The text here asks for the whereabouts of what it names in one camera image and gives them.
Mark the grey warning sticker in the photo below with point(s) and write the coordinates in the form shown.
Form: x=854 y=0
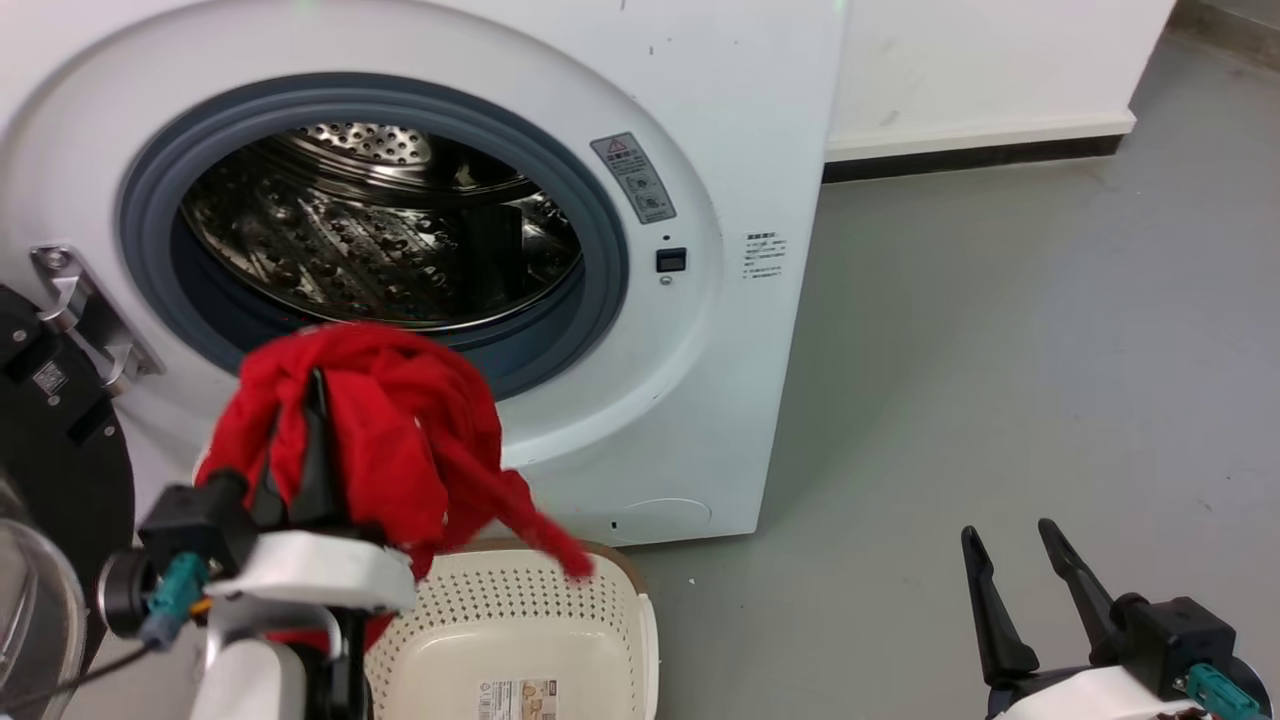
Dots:
x=634 y=178

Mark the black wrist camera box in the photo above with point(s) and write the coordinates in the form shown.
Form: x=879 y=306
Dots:
x=1170 y=640
x=195 y=525

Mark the teal camera connector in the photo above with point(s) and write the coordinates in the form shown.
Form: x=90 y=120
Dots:
x=175 y=595
x=1222 y=692

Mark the small white door sticker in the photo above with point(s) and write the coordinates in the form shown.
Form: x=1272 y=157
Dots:
x=49 y=378

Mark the round filter cover panel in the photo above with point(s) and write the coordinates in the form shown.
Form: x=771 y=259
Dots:
x=662 y=520

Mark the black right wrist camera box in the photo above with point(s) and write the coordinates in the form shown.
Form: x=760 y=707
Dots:
x=1170 y=640

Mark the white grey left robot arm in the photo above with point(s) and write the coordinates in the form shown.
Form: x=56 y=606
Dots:
x=250 y=680

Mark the black door latch socket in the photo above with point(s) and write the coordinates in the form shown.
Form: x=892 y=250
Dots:
x=671 y=260

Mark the paper label on basket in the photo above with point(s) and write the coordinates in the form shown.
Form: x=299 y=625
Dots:
x=518 y=700

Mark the metal door hinge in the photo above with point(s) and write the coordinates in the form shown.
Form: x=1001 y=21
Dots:
x=92 y=320

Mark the red garment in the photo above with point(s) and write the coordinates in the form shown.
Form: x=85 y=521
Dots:
x=400 y=430

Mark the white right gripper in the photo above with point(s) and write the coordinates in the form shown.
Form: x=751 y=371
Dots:
x=1090 y=698

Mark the grey rubber door gasket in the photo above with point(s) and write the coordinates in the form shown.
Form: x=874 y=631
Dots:
x=150 y=230

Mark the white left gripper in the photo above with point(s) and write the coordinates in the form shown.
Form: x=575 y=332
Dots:
x=310 y=575

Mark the small printed text label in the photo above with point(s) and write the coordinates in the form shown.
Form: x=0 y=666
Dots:
x=764 y=256

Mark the steel perforated washer drum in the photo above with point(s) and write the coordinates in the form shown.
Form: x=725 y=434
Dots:
x=330 y=240

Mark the white front-load washing machine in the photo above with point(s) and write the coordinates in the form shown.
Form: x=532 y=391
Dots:
x=700 y=90

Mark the cream perforated laundry basket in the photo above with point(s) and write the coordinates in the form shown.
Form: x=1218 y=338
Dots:
x=520 y=630

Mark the teal right camera connector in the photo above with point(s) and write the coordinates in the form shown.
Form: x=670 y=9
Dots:
x=1222 y=692

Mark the teal left camera connector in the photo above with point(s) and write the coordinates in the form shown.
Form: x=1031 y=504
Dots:
x=175 y=595

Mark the black round washer door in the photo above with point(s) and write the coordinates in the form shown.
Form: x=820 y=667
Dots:
x=60 y=470

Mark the black wall baseboard strip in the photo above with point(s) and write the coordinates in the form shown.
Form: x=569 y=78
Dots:
x=970 y=157

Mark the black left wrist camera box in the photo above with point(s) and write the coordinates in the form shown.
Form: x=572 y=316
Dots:
x=195 y=525

